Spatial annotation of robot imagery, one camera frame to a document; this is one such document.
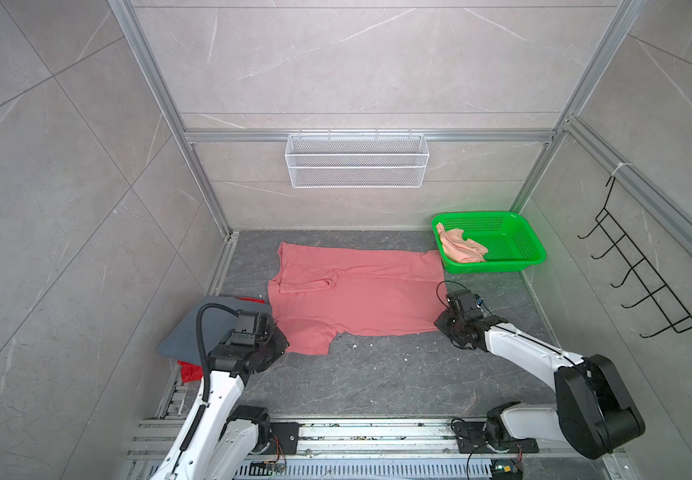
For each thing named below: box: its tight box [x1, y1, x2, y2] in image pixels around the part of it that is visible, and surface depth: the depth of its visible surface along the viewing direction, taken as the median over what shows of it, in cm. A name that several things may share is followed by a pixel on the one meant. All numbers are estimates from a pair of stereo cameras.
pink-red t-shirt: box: [268, 242, 448, 356], surface depth 103 cm
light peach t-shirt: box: [436, 223, 488, 263], surface depth 105 cm
